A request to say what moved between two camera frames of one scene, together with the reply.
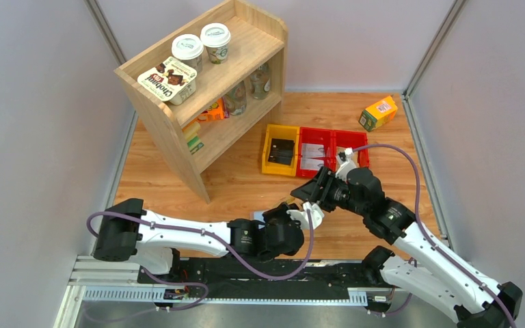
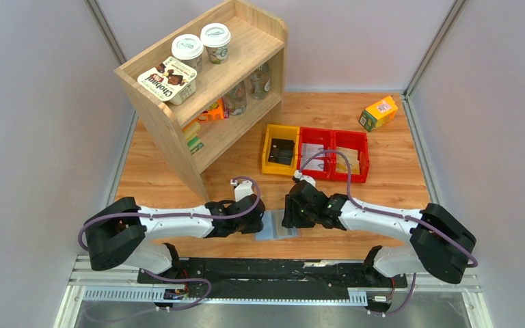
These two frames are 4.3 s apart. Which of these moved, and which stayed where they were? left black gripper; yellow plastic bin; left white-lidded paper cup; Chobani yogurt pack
Moved: left black gripper
Stayed: yellow plastic bin; Chobani yogurt pack; left white-lidded paper cup
